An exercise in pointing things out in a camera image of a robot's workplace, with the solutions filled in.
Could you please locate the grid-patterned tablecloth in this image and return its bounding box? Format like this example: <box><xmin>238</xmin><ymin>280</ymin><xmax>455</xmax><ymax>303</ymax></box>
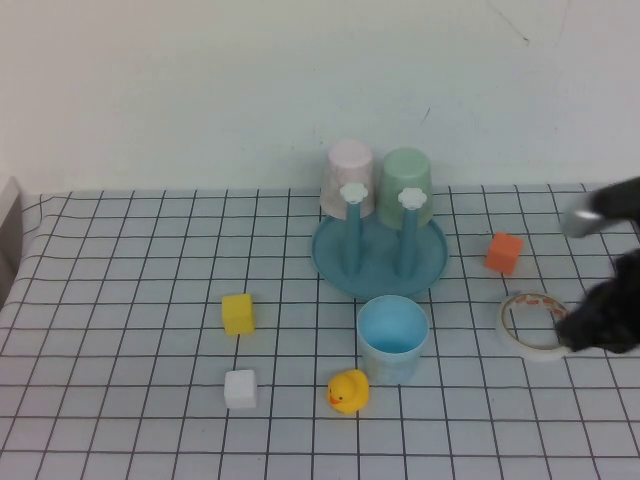
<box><xmin>0</xmin><ymin>182</ymin><xmax>640</xmax><ymax>480</ymax></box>

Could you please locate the light blue plastic cup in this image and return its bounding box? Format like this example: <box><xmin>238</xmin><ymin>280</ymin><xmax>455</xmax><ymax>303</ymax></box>
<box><xmin>355</xmin><ymin>294</ymin><xmax>429</xmax><ymax>386</ymax></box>

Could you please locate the pale green plastic cup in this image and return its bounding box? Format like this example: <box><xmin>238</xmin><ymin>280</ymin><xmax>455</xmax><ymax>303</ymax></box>
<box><xmin>375</xmin><ymin>147</ymin><xmax>434</xmax><ymax>232</ymax></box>

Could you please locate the blue cup stand with pegs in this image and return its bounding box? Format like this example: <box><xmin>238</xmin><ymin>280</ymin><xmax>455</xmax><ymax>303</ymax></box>
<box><xmin>310</xmin><ymin>182</ymin><xmax>450</xmax><ymax>302</ymax></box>

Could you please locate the white cube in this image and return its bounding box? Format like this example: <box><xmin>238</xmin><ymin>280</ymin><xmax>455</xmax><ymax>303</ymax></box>
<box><xmin>223</xmin><ymin>368</ymin><xmax>260</xmax><ymax>410</ymax></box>

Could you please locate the grey panel at table edge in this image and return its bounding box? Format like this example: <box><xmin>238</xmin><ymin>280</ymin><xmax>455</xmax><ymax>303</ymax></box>
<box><xmin>0</xmin><ymin>175</ymin><xmax>25</xmax><ymax>306</ymax></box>

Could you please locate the white tape roll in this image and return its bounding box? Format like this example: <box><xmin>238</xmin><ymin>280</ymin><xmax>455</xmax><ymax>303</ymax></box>
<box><xmin>495</xmin><ymin>291</ymin><xmax>576</xmax><ymax>362</ymax></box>

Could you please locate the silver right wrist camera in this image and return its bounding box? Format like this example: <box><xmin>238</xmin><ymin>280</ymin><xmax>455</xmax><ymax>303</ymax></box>
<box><xmin>560</xmin><ymin>192</ymin><xmax>609</xmax><ymax>240</ymax></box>

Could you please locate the pale pink plastic cup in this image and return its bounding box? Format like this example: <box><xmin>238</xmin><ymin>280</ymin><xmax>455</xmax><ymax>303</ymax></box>
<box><xmin>319</xmin><ymin>140</ymin><xmax>375</xmax><ymax>221</ymax></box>

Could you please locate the yellow rubber duck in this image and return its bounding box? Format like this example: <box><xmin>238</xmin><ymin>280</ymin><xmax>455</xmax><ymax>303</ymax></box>
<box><xmin>326</xmin><ymin>368</ymin><xmax>371</xmax><ymax>414</ymax></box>

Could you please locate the yellow cube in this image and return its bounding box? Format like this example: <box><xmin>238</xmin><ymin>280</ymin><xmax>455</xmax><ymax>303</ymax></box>
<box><xmin>221</xmin><ymin>293</ymin><xmax>257</xmax><ymax>336</ymax></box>

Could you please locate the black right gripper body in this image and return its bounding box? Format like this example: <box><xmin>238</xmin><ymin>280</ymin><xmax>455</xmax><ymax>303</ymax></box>
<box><xmin>588</xmin><ymin>173</ymin><xmax>640</xmax><ymax>222</ymax></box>

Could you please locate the orange cube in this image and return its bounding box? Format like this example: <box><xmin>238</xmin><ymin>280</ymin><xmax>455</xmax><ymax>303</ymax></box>
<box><xmin>483</xmin><ymin>231</ymin><xmax>525</xmax><ymax>276</ymax></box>

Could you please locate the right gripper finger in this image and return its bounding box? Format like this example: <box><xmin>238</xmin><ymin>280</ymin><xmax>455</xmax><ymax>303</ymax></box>
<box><xmin>554</xmin><ymin>248</ymin><xmax>640</xmax><ymax>355</ymax></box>

